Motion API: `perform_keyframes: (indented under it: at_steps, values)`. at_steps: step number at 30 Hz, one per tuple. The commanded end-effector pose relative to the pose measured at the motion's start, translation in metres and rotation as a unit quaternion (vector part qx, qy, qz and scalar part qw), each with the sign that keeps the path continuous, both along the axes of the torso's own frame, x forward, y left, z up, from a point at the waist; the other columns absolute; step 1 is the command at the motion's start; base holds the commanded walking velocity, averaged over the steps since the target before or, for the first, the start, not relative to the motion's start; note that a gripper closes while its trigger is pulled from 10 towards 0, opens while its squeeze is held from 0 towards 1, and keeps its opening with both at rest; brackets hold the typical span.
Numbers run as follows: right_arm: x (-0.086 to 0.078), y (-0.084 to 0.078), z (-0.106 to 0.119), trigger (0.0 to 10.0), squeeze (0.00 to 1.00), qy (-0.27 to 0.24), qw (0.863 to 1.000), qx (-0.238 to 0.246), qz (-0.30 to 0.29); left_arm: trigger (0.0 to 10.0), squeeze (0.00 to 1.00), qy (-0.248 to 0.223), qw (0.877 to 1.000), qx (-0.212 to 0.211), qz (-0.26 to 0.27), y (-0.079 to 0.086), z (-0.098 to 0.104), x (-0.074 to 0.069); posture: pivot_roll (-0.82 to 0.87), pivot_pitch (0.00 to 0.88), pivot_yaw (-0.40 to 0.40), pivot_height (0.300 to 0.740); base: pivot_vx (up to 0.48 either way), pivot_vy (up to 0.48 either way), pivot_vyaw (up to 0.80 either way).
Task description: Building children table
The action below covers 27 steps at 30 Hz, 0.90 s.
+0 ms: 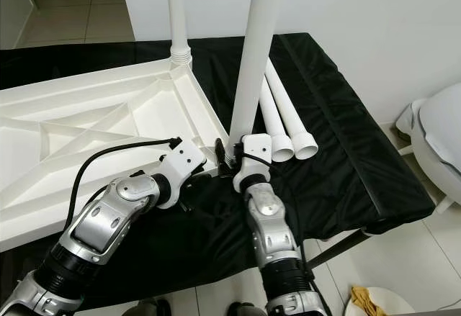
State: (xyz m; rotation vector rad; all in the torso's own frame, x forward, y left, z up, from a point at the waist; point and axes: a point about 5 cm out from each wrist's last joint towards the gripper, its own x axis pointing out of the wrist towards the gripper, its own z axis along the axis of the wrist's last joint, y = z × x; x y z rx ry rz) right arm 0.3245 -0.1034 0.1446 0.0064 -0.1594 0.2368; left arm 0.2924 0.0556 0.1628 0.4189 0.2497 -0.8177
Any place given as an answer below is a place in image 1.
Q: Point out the white round basket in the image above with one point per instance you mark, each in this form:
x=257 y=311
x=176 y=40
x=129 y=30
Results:
x=401 y=301

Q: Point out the white plastic chair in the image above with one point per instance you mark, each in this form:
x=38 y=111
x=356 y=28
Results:
x=439 y=129

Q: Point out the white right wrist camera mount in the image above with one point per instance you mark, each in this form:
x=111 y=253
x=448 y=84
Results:
x=256 y=145

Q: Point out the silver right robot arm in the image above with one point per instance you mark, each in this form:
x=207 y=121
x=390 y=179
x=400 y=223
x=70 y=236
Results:
x=274 y=222

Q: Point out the yellow crumpled cloth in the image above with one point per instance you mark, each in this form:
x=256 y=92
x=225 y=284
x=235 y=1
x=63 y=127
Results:
x=367 y=300

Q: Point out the white plastic children table top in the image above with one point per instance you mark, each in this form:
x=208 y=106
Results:
x=43 y=107

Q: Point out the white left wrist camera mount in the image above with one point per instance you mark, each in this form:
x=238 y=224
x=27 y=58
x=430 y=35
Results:
x=184 y=159

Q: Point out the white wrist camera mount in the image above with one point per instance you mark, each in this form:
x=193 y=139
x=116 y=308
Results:
x=256 y=145
x=184 y=159

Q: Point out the white tapered plastic table leg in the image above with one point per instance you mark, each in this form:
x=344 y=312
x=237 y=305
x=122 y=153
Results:
x=277 y=132
x=295 y=122
x=259 y=57
x=176 y=6

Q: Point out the black table cloth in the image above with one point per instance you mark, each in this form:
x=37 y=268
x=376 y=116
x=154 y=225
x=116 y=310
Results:
x=367 y=179

